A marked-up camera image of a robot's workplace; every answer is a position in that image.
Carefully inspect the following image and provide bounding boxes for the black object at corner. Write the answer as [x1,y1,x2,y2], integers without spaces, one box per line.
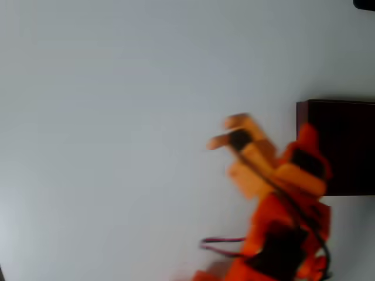
[353,0,375,12]

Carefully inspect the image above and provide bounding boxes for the small dark toy figure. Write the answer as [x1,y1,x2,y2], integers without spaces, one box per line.
[230,130,253,152]

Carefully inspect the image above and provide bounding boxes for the red and black wires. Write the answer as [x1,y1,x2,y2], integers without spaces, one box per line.
[200,237,246,258]

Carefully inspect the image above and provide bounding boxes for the dark red open box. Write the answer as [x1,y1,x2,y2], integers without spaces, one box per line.
[295,99,375,197]

